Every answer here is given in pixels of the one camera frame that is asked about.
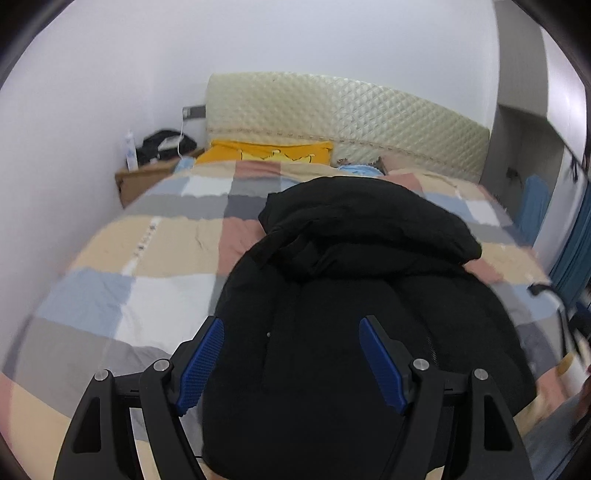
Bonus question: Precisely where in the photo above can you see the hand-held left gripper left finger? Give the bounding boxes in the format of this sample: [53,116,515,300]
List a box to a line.
[53,316,225,480]

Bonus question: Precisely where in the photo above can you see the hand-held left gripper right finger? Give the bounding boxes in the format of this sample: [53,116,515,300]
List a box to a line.
[359,315,536,480]

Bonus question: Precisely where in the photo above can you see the black puffer jacket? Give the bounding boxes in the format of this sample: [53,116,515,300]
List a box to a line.
[202,174,539,480]

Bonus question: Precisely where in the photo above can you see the checkered quilt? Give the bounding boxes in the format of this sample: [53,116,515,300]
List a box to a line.
[0,159,570,480]

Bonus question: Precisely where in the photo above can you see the person's grey trousers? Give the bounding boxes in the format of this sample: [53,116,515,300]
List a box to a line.
[522,392,591,480]

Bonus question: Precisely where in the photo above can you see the wooden nightstand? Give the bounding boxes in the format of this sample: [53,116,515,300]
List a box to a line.
[115,148,206,208]

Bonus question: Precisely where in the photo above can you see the white flat item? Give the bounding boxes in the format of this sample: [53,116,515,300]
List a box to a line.
[556,353,591,398]

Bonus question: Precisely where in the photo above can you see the light blue cloth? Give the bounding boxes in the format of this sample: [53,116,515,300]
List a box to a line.
[339,162,385,177]

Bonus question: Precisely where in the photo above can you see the pink pillow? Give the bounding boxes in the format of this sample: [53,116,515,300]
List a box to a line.
[374,156,462,180]

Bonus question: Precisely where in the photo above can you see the yellow pillow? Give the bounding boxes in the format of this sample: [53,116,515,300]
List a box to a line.
[195,140,334,166]

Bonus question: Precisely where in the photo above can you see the blue curtain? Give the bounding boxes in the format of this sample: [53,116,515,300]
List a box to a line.
[549,185,591,305]

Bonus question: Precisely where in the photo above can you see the blue hanging towel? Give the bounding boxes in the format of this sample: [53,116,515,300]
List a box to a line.
[517,174,552,241]

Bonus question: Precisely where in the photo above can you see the black bag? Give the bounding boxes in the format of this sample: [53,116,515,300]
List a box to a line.
[136,130,197,164]

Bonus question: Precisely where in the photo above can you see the white plastic bottle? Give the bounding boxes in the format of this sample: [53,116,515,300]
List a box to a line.
[124,130,139,171]

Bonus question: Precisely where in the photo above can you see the cream quilted headboard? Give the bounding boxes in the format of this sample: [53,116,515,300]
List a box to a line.
[204,71,491,185]

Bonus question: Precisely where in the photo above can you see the grey and white wardrobe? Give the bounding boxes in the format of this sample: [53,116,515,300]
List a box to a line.
[492,0,591,185]

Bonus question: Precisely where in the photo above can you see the white charger with cable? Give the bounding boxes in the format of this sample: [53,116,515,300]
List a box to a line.
[159,117,185,155]

